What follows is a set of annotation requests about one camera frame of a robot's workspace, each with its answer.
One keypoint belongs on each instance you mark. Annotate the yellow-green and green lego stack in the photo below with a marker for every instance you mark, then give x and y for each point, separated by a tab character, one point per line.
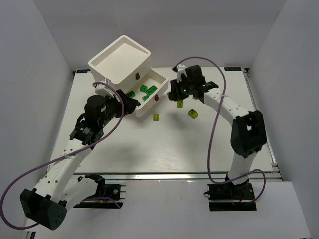
180	103

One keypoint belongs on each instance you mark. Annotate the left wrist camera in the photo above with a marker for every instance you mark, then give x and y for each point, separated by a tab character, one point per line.
102	89

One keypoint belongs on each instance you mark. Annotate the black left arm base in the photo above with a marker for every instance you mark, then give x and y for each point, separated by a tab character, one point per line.
107	195

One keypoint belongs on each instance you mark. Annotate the aluminium table rail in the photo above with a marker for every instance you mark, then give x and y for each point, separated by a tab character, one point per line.
274	175

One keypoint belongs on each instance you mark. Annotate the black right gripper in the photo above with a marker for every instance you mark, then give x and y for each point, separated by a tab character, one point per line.
175	91

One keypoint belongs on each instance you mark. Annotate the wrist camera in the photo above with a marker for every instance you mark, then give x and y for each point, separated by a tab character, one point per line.
102	89
181	72

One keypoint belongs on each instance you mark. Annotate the blue label sticker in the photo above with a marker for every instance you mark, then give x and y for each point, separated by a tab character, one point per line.
83	71
232	69

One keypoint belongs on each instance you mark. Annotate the white three-drawer cabinet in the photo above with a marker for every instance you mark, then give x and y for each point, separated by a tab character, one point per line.
126	65

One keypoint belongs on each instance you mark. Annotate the yellow-green small lego brick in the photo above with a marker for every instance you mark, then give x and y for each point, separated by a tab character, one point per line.
156	117

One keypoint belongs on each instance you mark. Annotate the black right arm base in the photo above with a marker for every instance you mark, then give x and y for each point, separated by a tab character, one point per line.
228	198

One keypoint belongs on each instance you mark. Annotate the blue label sticker left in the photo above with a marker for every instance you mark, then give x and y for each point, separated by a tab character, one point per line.
83	71

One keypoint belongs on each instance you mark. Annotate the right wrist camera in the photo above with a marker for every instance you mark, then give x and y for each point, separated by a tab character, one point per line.
181	72

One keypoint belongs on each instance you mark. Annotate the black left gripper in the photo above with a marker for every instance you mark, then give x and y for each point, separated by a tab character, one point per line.
123	103

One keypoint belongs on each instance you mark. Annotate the blue label sticker right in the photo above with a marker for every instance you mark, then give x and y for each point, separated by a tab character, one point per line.
232	69

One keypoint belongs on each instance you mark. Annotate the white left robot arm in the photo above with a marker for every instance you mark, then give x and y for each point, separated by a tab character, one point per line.
48	202

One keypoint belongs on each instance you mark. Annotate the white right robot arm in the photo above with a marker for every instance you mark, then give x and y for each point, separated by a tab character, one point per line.
248	134

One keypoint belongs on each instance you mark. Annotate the yellow on green lego plate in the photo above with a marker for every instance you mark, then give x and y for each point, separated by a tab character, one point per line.
151	90

